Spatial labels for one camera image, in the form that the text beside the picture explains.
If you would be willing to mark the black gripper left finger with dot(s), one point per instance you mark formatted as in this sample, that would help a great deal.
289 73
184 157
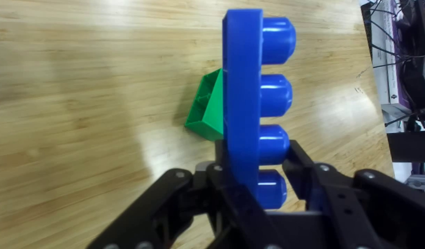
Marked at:
167 208

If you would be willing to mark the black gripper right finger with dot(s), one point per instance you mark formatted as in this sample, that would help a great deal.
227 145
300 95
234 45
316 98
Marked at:
364 211

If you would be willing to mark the blue four-stud block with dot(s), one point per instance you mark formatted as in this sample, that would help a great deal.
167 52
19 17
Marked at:
252 41

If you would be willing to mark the green block left alone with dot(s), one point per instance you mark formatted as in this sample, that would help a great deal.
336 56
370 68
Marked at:
205 117

